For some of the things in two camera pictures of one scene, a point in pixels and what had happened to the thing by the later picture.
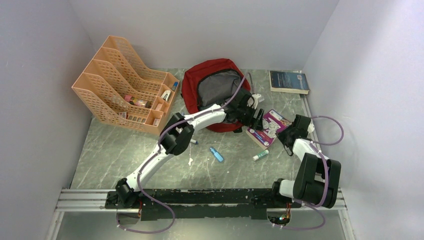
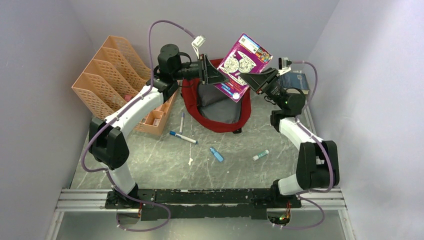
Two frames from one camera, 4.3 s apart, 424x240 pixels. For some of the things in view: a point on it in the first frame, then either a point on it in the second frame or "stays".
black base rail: (201, 204) stays
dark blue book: (287, 82) stays
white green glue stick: (263, 153) stays
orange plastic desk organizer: (116, 90) stays
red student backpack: (209, 83) stays
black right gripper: (280, 134) → (258, 80)
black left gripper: (250, 123) → (209, 74)
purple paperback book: (272, 121) → (246, 56)
